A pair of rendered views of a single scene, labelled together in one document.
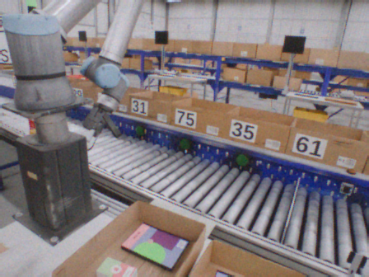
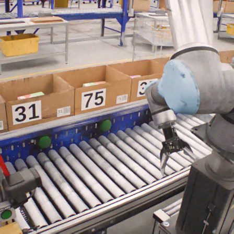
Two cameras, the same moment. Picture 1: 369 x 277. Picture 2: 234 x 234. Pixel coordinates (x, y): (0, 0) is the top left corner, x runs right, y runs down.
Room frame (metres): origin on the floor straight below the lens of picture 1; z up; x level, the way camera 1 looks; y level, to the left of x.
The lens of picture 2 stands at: (0.76, 1.40, 1.68)
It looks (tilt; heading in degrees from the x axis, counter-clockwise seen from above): 27 degrees down; 293
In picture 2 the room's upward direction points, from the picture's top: 5 degrees clockwise
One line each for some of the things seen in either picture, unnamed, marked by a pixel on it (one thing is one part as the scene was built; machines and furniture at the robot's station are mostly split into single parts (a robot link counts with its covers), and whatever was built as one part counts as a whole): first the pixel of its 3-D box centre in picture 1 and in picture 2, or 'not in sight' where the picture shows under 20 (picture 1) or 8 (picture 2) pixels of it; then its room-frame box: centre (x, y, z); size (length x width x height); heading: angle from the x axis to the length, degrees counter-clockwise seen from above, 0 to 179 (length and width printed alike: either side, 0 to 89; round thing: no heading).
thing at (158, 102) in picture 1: (160, 106); (32, 100); (1.83, 0.22, 0.97); 0.39 x 0.29 x 0.17; 61
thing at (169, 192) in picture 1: (188, 177); (152, 149); (1.17, -0.03, 0.73); 0.52 x 0.05 x 0.05; 151
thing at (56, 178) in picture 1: (57, 177); (212, 200); (0.75, 0.48, 0.91); 0.26 x 0.26 x 0.33; 64
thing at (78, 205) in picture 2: (113, 150); (60, 181); (1.45, 0.49, 0.73); 0.52 x 0.05 x 0.05; 151
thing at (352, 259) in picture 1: (353, 266); not in sight; (0.55, -0.58, 0.78); 0.05 x 0.01 x 0.11; 61
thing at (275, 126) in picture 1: (259, 128); (140, 79); (1.44, -0.46, 0.97); 0.39 x 0.29 x 0.17; 61
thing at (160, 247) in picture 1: (156, 244); not in sight; (0.60, 0.07, 0.78); 0.19 x 0.14 x 0.02; 67
